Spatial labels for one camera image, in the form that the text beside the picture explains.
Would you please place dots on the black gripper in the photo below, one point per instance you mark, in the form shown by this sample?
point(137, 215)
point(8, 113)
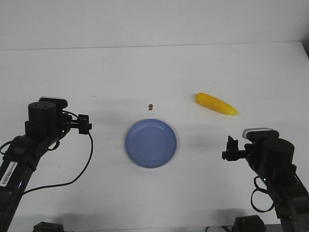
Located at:
point(232, 152)
point(72, 121)

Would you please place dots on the yellow corn cob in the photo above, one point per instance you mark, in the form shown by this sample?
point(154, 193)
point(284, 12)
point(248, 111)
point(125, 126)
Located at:
point(215, 104)

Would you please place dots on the blue round plate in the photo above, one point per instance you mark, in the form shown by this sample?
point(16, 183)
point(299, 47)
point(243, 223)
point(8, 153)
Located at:
point(150, 143)

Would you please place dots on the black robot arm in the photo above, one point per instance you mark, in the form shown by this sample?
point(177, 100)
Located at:
point(271, 159)
point(47, 124)

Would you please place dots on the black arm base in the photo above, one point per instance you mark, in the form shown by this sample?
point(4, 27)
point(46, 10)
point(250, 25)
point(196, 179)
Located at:
point(48, 227)
point(249, 224)

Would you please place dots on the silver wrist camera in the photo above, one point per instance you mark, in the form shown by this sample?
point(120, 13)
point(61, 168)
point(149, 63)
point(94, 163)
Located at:
point(254, 134)
point(59, 102)

